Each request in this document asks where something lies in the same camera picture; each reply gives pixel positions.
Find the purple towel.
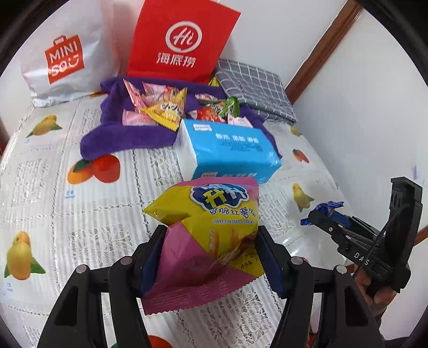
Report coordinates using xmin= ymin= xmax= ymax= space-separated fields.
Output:
xmin=80 ymin=76 xmax=283 ymax=161

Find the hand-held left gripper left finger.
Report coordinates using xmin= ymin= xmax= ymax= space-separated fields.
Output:
xmin=38 ymin=225 xmax=168 ymax=348

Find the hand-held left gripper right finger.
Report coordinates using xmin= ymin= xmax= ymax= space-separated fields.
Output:
xmin=256 ymin=226 xmax=385 ymax=348

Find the yellow triangular snack packet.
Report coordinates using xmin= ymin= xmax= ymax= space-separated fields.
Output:
xmin=139 ymin=88 xmax=188 ymax=132

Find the pink white snack packet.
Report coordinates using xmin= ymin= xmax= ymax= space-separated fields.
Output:
xmin=227 ymin=114 xmax=253 ymax=128

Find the long pink snack packet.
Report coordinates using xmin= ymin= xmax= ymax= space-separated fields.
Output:
xmin=123 ymin=78 xmax=148 ymax=111

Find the dark blue snack packet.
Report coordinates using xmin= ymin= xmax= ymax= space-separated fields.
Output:
xmin=300 ymin=201 xmax=345 ymax=226

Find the blue tissue pack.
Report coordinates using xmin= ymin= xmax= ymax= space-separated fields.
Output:
xmin=176 ymin=119 xmax=282 ymax=184

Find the white plastic shopping bag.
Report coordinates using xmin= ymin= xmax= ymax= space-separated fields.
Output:
xmin=18 ymin=0 xmax=121 ymax=108

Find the red paper bag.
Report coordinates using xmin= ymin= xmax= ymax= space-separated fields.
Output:
xmin=127 ymin=0 xmax=241 ymax=84

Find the brown wooden door frame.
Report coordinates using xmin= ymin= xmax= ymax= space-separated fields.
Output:
xmin=284 ymin=0 xmax=363 ymax=104

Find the yellow pink snack bag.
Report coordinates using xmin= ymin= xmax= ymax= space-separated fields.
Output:
xmin=140 ymin=177 xmax=266 ymax=315

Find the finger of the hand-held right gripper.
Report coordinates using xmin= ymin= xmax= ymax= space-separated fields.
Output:
xmin=334 ymin=212 xmax=375 ymax=236
xmin=308 ymin=210 xmax=355 ymax=246

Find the green snack packet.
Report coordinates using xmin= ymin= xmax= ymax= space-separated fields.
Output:
xmin=219 ymin=96 xmax=241 ymax=118

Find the person's right hand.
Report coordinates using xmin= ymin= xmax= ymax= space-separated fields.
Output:
xmin=354 ymin=268 xmax=410 ymax=315

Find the plain pink snack packet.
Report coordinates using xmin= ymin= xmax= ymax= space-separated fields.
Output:
xmin=122 ymin=109 xmax=151 ymax=127

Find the pink panda snack packet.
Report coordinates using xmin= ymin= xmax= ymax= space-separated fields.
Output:
xmin=142 ymin=82 xmax=174 ymax=108

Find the grey checked folded cloth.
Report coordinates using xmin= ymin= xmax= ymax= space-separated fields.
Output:
xmin=214 ymin=59 xmax=298 ymax=124

